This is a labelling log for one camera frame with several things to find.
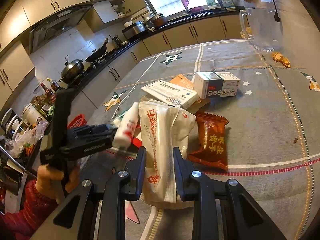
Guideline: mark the black kettle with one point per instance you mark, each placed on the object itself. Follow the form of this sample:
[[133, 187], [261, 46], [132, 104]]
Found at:
[[117, 41]]

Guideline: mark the clear glass pitcher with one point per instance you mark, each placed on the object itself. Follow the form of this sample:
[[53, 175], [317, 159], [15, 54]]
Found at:
[[261, 26]]

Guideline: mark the dark red snack packet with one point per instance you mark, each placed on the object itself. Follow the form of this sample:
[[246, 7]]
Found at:
[[212, 150]]

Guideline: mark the steel wok with lid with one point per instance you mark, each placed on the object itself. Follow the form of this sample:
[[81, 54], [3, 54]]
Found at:
[[71, 71]]

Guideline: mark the range hood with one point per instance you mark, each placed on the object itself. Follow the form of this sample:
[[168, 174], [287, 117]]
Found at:
[[56, 24]]

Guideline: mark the orange medicine box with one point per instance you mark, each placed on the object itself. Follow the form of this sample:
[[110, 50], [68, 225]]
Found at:
[[182, 81]]

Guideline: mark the red plastic basket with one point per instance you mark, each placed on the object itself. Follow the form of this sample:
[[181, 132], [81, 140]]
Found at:
[[78, 121]]

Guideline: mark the orange peel pieces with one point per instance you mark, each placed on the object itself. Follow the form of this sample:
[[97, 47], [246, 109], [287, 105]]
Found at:
[[278, 57]]

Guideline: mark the crumpled plastic bags on counter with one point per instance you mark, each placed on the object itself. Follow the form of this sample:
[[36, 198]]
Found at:
[[24, 142]]

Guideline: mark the left hand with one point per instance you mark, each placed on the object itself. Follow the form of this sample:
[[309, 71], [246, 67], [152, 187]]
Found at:
[[47, 176]]

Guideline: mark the dark cooking pot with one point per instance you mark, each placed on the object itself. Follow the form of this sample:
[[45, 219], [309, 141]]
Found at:
[[158, 20]]

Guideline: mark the red sleeve forearm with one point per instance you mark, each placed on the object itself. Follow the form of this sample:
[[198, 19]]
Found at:
[[23, 224]]

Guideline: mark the silver rice cooker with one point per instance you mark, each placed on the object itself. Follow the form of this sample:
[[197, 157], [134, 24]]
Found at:
[[134, 30]]

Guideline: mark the white plastic bottle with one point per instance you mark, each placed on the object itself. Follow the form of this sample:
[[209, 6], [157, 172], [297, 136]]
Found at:
[[127, 127]]

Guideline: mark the red white paper package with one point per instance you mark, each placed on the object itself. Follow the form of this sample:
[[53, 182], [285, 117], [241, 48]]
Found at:
[[162, 128]]

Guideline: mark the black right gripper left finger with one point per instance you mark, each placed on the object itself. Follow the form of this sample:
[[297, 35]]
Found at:
[[85, 212]]

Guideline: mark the green white wrapper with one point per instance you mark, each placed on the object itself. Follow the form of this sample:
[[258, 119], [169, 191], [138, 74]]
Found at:
[[120, 119]]

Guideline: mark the dark sauce bottle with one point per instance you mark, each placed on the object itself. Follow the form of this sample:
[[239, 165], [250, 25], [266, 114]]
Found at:
[[54, 85]]

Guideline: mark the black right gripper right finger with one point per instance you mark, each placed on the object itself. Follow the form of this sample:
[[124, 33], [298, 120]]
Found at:
[[218, 203]]

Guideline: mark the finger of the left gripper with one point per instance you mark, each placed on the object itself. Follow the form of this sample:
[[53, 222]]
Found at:
[[92, 132]]

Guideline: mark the black frying pan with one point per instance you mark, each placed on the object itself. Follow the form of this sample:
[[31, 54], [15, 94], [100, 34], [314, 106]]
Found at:
[[98, 53]]

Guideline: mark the long white medicine box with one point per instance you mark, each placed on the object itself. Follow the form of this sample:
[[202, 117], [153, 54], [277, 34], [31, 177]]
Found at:
[[173, 95]]

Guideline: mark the grey patterned tablecloth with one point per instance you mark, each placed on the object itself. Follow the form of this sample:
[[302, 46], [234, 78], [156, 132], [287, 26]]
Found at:
[[273, 130]]

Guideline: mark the white green medicine box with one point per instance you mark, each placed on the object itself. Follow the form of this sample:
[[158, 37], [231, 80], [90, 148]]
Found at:
[[215, 84]]

